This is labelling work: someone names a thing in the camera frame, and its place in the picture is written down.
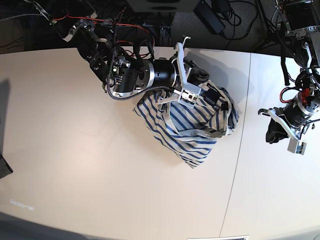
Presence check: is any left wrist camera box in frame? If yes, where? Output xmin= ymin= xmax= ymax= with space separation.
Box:
xmin=287 ymin=138 xmax=307 ymax=155

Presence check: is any black tripod stand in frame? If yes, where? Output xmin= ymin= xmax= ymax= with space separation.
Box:
xmin=253 ymin=0 xmax=280 ymax=52

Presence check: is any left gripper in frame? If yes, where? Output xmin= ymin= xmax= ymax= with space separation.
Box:
xmin=258 ymin=91 xmax=320 ymax=144

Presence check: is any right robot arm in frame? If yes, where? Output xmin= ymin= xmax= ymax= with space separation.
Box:
xmin=31 ymin=0 xmax=210 ymax=108

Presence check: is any black power adapter brick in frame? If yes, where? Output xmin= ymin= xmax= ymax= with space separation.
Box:
xmin=193 ymin=0 xmax=225 ymax=35

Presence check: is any blue white striped T-shirt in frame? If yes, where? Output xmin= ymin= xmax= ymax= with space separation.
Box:
xmin=133 ymin=80 xmax=239 ymax=168

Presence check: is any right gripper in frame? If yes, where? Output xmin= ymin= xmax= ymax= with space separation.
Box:
xmin=134 ymin=36 xmax=210 ymax=105

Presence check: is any black table clamp bracket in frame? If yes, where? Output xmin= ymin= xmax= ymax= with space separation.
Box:
xmin=159 ymin=26 xmax=171 ymax=47

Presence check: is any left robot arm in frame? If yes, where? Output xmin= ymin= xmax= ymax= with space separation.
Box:
xmin=265 ymin=0 xmax=320 ymax=144

